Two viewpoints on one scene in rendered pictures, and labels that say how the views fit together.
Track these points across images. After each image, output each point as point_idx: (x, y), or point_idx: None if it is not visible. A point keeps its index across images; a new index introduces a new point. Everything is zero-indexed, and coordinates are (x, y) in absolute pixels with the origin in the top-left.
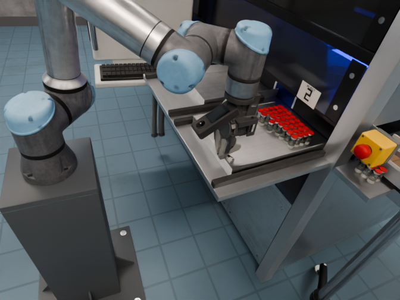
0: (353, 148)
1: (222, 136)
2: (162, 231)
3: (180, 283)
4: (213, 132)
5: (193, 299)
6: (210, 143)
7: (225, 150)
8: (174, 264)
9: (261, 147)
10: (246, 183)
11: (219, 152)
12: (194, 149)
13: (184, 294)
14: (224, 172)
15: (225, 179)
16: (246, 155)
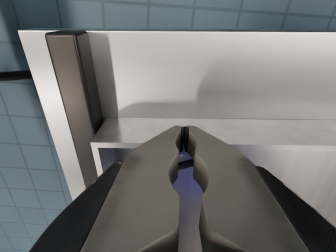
0: None
1: (206, 239)
2: (255, 21)
3: (184, 18)
4: (304, 202)
5: (163, 25)
6: (285, 133)
7: (109, 178)
8: (207, 20)
9: (196, 244)
10: (74, 150)
11: (173, 140)
12: (305, 59)
13: (171, 17)
14: (137, 113)
15: (67, 93)
16: (184, 204)
